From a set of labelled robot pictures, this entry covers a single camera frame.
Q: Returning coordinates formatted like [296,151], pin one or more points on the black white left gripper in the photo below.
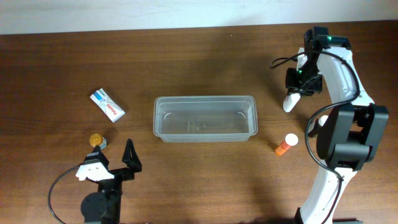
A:
[117,173]

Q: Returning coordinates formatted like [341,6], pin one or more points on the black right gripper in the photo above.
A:
[306,90]

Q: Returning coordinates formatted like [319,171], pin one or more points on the white dropper bottle clear cap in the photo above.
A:
[290,101]

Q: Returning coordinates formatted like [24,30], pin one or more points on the white Panadol box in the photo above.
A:
[107,105]

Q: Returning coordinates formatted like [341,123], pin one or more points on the orange bottle white cap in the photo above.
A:
[289,141]

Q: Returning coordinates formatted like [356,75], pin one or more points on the dark bottle white cap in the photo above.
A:
[316,125]

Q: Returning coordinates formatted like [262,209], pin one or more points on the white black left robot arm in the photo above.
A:
[104,205]

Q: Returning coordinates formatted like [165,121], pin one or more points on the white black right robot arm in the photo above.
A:
[348,131]

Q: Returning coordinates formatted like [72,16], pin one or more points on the clear plastic container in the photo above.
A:
[222,118]

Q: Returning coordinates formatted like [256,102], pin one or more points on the gold lid small jar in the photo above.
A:
[97,140]

